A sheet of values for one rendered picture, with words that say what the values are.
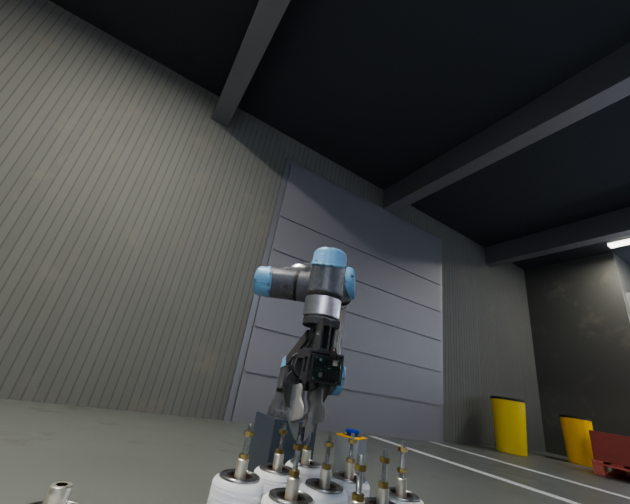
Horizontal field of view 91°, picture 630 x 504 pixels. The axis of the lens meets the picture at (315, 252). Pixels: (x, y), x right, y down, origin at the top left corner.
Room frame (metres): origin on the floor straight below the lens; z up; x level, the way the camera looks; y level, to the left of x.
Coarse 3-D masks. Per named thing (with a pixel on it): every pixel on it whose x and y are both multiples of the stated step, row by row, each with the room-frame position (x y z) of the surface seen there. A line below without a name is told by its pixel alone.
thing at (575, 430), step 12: (564, 420) 4.99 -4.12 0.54; (576, 420) 4.85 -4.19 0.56; (588, 420) 4.81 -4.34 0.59; (564, 432) 5.03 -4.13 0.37; (576, 432) 4.87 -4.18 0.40; (588, 432) 4.82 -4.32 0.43; (576, 444) 4.89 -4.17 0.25; (588, 444) 4.83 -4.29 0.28; (576, 456) 4.92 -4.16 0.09; (588, 456) 4.84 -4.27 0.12
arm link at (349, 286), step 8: (352, 272) 1.03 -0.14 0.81; (352, 280) 1.02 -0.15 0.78; (344, 288) 1.04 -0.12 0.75; (352, 288) 1.03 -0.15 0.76; (344, 296) 1.06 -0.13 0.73; (352, 296) 1.06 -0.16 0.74; (344, 304) 1.09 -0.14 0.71; (344, 312) 1.14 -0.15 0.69; (336, 336) 1.18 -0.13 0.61; (336, 344) 1.20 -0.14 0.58; (344, 368) 1.31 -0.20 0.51; (344, 376) 1.29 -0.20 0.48; (336, 392) 1.31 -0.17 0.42
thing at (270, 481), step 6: (258, 468) 0.79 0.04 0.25; (258, 474) 0.77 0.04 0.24; (264, 474) 0.76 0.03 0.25; (270, 474) 0.76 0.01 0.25; (264, 480) 0.76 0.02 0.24; (270, 480) 0.75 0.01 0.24; (276, 480) 0.75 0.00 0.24; (282, 480) 0.76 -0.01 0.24; (264, 486) 0.76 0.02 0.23; (270, 486) 0.75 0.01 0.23; (276, 486) 0.76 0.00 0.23; (282, 486) 0.76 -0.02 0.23; (264, 492) 0.76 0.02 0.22
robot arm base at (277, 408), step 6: (276, 390) 1.35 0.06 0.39; (282, 390) 1.32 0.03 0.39; (276, 396) 1.33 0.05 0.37; (282, 396) 1.31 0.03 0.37; (276, 402) 1.32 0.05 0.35; (282, 402) 1.31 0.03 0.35; (270, 408) 1.33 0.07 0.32; (276, 408) 1.31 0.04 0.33; (282, 408) 1.31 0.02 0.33; (270, 414) 1.32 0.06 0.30; (276, 414) 1.30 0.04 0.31; (282, 414) 1.29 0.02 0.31; (300, 420) 1.32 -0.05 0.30
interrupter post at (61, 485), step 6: (54, 486) 0.44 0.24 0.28; (60, 486) 0.44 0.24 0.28; (66, 486) 0.44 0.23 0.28; (72, 486) 0.45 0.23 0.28; (48, 492) 0.44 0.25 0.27; (54, 492) 0.44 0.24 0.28; (60, 492) 0.44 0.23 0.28; (66, 492) 0.44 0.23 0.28; (48, 498) 0.44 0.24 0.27; (54, 498) 0.44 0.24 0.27; (60, 498) 0.44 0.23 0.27; (66, 498) 0.45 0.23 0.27
